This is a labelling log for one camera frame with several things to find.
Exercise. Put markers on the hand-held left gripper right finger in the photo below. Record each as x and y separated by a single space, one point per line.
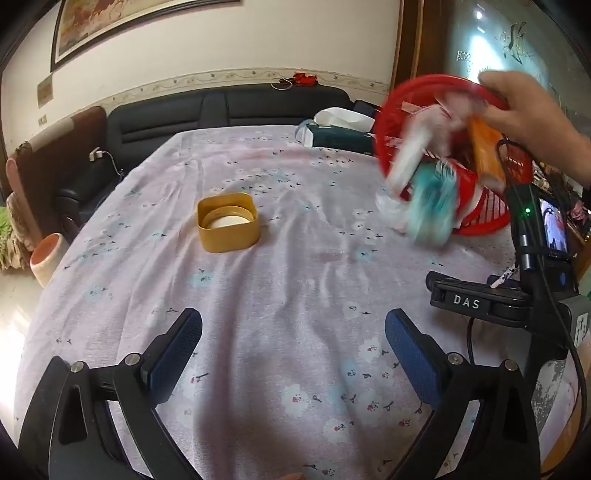
411 355

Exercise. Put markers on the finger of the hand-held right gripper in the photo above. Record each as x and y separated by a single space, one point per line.
466 302

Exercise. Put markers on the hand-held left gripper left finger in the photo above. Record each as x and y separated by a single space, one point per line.
178 355

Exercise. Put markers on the teal cartoon pouch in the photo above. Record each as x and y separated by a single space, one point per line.
431 207

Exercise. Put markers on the red and white packet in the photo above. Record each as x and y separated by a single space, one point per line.
464 184

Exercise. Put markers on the orange packet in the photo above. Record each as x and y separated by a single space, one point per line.
487 152

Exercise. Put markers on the yellow plastic box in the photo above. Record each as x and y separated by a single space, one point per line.
228 235

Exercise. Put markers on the red plastic mesh basket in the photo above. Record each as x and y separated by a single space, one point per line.
392 120

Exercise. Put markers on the person's right forearm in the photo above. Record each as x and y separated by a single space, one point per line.
581 154

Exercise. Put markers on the person's right hand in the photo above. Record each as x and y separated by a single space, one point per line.
526 113

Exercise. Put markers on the small printed packet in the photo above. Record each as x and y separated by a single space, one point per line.
505 277

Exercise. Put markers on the clear plastic wrapper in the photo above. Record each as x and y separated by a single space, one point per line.
390 210

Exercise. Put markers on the table with floral cloth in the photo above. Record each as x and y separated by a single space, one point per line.
277 286

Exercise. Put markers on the white round piece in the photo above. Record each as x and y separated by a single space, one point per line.
225 222

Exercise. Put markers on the terracotta white pot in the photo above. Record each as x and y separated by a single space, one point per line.
48 258

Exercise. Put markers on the dark teal box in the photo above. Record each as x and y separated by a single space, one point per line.
339 141

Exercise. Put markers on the green cloth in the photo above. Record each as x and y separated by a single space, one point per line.
5 235

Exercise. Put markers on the white bag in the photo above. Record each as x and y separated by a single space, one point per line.
344 119

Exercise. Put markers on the etched glass panel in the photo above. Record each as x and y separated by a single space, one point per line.
517 37

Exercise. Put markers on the brown wooden chair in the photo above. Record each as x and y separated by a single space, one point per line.
51 157

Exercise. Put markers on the black leather sofa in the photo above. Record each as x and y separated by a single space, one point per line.
194 110

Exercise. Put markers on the red cloth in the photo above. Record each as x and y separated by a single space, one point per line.
305 79

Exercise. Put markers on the framed horse painting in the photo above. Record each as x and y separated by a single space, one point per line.
120 27

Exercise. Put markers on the brown wooden frame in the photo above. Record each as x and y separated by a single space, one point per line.
411 41

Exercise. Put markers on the small wall plaque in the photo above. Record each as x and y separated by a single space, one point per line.
45 92

